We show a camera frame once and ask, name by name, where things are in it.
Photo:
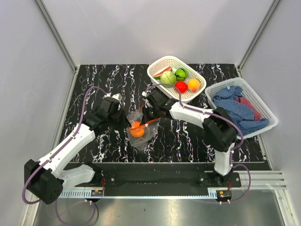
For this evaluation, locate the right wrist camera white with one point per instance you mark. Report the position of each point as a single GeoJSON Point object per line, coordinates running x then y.
{"type": "Point", "coordinates": [144, 96]}

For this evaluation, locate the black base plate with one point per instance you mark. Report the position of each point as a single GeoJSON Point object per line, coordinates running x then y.
{"type": "Point", "coordinates": [163, 179]}

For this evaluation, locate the red cloth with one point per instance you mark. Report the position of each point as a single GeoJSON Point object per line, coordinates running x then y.
{"type": "Point", "coordinates": [244, 101]}

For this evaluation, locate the aluminium frame rail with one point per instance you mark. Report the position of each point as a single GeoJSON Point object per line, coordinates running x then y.
{"type": "Point", "coordinates": [258, 181]}

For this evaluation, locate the fake orange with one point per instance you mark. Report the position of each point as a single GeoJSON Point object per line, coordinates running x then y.
{"type": "Point", "coordinates": [136, 129]}

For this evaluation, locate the white perforated basket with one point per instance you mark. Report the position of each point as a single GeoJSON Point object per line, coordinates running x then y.
{"type": "Point", "coordinates": [175, 63]}

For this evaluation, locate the fake watermelon slice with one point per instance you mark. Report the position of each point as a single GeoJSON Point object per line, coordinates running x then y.
{"type": "Point", "coordinates": [158, 75]}

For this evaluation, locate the blue patterned cloth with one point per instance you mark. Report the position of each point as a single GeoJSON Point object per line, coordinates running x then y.
{"type": "Point", "coordinates": [240, 114]}

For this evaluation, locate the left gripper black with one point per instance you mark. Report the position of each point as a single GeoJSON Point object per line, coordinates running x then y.
{"type": "Point", "coordinates": [125, 123]}

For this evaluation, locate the white laundry basket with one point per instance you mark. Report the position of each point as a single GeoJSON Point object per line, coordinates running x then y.
{"type": "Point", "coordinates": [249, 94]}

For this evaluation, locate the clear zip top bag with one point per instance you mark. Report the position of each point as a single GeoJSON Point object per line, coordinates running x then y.
{"type": "Point", "coordinates": [150, 128]}

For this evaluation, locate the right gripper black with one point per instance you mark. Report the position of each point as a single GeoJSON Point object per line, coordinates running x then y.
{"type": "Point", "coordinates": [145, 117]}

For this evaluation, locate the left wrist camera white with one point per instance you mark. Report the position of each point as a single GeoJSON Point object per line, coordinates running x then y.
{"type": "Point", "coordinates": [116, 98]}

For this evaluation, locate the fake peach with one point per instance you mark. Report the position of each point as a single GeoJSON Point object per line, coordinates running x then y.
{"type": "Point", "coordinates": [193, 85]}

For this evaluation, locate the fake green apple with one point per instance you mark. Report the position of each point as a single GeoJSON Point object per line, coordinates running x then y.
{"type": "Point", "coordinates": [181, 74]}

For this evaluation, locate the fake green cabbage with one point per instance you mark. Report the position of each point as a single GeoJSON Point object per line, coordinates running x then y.
{"type": "Point", "coordinates": [168, 77]}

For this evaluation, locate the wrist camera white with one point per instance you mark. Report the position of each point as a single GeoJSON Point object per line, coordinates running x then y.
{"type": "Point", "coordinates": [116, 98]}
{"type": "Point", "coordinates": [144, 96]}

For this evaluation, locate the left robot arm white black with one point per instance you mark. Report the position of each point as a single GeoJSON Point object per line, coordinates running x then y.
{"type": "Point", "coordinates": [47, 178]}

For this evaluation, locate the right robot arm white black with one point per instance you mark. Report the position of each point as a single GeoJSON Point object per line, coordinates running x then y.
{"type": "Point", "coordinates": [219, 130]}

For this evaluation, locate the fake red tomato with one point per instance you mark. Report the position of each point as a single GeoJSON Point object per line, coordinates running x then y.
{"type": "Point", "coordinates": [181, 87]}

